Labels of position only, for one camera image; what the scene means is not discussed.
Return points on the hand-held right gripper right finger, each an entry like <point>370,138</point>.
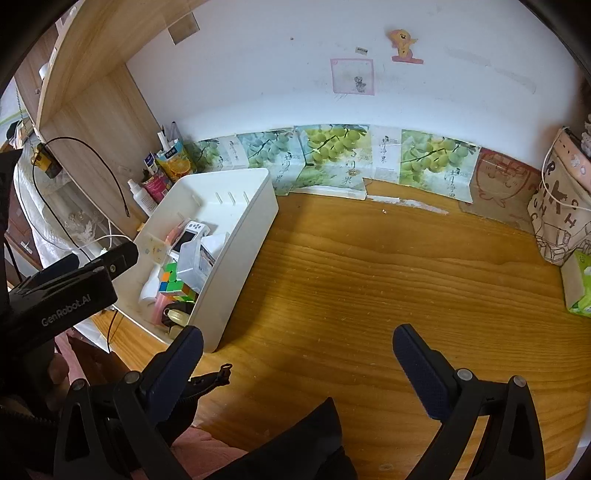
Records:
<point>420,369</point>

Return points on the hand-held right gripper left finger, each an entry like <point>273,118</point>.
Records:
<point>173,374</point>

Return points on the pink hair roller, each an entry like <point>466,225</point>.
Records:
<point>161,309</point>

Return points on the white tooth-shaped holder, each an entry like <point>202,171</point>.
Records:
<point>150,288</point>

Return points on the white plastic storage bin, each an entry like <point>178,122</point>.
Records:
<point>240,277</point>

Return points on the white digital camera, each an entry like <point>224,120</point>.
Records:
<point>184,244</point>

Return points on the white lace cloth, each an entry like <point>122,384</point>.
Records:
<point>55,217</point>

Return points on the pink garment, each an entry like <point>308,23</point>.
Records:
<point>207,452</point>

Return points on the colourful puzzle cube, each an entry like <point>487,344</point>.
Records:
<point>173,281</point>

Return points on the white spray bottle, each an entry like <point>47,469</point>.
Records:
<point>141,196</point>

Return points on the yellow and black device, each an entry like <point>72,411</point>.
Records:
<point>44,160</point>

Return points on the pink can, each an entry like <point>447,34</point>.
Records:
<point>158,188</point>

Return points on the blue-capped white tube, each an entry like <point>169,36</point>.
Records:
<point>151,162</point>

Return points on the orange juice carton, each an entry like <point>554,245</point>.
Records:
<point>173,161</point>

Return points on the green tissue packet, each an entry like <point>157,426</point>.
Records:
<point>579,286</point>

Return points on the beige printed tote bag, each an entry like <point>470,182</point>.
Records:
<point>554,230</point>

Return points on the brown cartoon cardboard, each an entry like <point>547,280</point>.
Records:
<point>503,184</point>

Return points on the grape-print cardboard with white panel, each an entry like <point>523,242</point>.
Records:
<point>429,161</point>

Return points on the wooden shelf unit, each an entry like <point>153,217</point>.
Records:
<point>101,92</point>

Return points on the faded grape-print cardboard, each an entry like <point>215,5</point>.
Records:
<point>268,157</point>
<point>217,154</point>

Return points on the pink dotted pouch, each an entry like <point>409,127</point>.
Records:
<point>572,154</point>

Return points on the brown tape patch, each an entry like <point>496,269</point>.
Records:
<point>183,28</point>

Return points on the pink square wall sticker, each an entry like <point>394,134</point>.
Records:
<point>352,76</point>

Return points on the yellow pony wall sticker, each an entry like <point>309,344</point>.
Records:
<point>402,44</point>

